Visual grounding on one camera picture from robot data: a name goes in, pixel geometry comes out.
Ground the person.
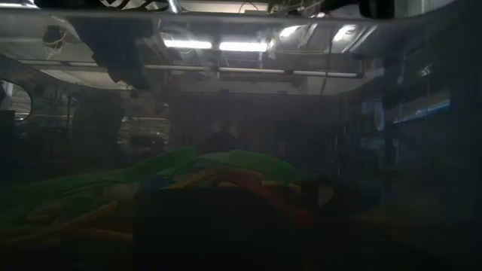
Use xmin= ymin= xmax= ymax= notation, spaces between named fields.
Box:
xmin=203 ymin=119 xmax=242 ymax=155

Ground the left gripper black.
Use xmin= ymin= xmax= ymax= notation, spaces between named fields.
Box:
xmin=69 ymin=17 xmax=161 ymax=90

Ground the white ceiling light panel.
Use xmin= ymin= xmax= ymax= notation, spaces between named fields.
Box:
xmin=331 ymin=23 xmax=380 ymax=52
xmin=278 ymin=22 xmax=321 ymax=46

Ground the translucent grey plastic bin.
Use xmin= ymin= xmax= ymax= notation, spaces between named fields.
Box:
xmin=0 ymin=7 xmax=482 ymax=271

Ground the grey horizontal rail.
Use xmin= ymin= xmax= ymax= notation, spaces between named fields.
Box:
xmin=142 ymin=63 xmax=365 ymax=79

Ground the green rubber band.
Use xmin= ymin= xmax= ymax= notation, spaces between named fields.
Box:
xmin=0 ymin=145 xmax=300 ymax=230

